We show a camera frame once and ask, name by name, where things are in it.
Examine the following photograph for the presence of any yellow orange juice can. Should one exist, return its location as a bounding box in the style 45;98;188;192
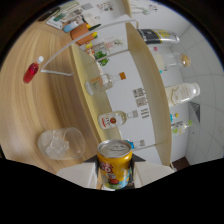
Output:
96;139;134;191

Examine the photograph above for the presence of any clear bottle green cap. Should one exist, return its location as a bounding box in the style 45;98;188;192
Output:
170;119;194;138

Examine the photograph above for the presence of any clear bottle orange cap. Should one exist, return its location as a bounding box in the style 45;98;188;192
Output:
84;71;127;96

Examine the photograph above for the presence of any red syrup bottle white cap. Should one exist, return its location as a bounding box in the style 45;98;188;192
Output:
22;55;45;84

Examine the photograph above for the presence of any clear glass with ice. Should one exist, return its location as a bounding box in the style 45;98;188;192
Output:
37;127;86;161

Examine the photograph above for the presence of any light blue bottle yellow cap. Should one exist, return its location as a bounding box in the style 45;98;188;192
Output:
169;113;180;123

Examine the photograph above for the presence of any large white bottle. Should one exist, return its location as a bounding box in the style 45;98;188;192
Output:
164;82;201;108

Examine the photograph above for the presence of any tall glass bottle wooden lid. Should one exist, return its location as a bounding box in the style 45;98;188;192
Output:
149;46;192;73

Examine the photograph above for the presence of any green potted plant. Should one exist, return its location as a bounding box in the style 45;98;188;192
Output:
94;49;110;67

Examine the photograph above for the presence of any black and yellow can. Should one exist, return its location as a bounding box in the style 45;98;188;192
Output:
137;28;181;46

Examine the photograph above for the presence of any orange pot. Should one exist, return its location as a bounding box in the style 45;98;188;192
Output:
69;23;94;46

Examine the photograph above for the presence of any small white blue bottle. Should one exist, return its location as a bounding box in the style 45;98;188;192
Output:
63;22;80;34

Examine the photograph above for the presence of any white frame wooden shelf rack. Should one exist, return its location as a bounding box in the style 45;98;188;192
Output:
39;19;173;167

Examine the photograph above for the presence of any wooden wall shelf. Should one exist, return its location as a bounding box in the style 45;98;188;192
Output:
120;0;134;18

